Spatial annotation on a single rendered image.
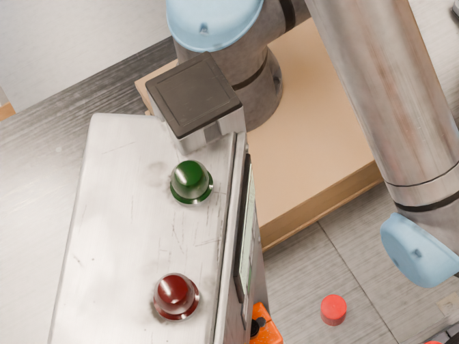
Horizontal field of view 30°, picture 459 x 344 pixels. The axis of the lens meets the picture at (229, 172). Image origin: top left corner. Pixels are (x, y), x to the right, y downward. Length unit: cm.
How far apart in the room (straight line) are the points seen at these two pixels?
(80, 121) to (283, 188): 36
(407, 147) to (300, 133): 44
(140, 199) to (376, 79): 25
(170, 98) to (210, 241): 9
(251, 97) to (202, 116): 60
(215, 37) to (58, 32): 47
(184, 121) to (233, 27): 48
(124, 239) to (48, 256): 73
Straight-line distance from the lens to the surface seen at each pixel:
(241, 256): 52
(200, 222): 50
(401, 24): 69
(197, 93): 52
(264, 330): 77
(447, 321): 103
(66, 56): 138
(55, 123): 132
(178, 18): 100
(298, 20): 105
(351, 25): 68
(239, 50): 102
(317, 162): 113
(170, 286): 47
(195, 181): 49
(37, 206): 127
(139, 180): 52
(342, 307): 112
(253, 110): 112
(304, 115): 116
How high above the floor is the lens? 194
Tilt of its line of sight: 64 degrees down
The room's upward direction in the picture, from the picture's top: 11 degrees counter-clockwise
